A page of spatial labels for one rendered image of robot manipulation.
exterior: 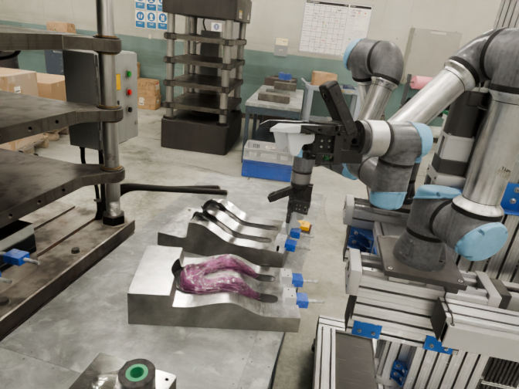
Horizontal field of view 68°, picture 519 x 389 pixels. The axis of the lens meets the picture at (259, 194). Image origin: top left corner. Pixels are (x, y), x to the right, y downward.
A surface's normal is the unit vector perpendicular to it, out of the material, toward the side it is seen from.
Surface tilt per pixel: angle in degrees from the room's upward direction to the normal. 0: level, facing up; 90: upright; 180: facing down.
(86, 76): 90
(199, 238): 90
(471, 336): 90
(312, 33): 90
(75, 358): 0
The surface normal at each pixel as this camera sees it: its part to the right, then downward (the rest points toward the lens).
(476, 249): 0.27, 0.51
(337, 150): 0.27, 0.27
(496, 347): -0.18, 0.36
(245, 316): 0.04, 0.39
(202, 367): 0.11, -0.92
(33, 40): 0.96, 0.19
